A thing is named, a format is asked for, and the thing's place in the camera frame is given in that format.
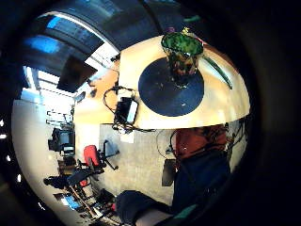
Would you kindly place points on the round dark blue mat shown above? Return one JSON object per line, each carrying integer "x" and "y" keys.
{"x": 166, "y": 94}

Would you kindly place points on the black device box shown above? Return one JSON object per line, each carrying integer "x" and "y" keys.
{"x": 125, "y": 110}

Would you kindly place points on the green glass vase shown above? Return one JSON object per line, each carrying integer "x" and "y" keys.
{"x": 181, "y": 59}

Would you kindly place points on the black floor box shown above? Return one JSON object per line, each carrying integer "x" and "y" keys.
{"x": 168, "y": 172}

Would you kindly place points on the the person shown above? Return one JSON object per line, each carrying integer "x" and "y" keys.
{"x": 200, "y": 163}

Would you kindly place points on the red office chair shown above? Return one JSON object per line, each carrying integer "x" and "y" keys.
{"x": 92, "y": 156}

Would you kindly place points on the green flower stem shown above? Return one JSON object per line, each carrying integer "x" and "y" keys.
{"x": 218, "y": 69}

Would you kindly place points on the black office chair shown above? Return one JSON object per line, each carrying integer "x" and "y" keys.
{"x": 82, "y": 176}

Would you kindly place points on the black wall monitor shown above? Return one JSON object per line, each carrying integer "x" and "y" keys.
{"x": 75, "y": 74}

